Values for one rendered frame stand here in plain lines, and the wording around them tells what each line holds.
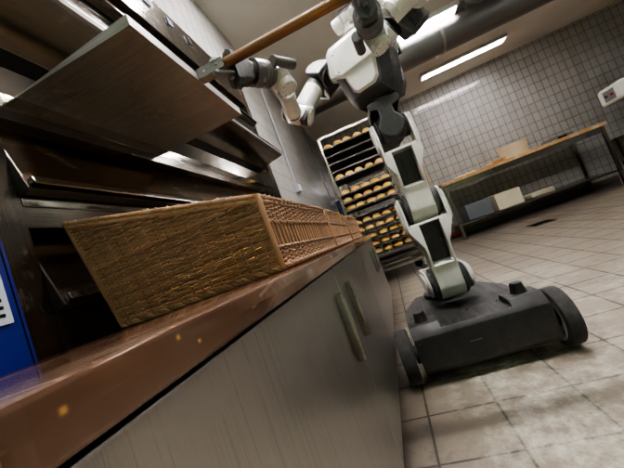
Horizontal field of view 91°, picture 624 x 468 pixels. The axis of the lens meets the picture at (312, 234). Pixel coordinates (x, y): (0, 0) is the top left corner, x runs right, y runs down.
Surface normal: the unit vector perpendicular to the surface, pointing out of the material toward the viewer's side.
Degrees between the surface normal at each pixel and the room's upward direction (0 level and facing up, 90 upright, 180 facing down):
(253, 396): 90
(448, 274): 92
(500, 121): 90
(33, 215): 90
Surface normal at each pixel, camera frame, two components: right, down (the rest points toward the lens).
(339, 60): -0.57, 0.17
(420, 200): -0.20, 0.05
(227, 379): 0.91, -0.35
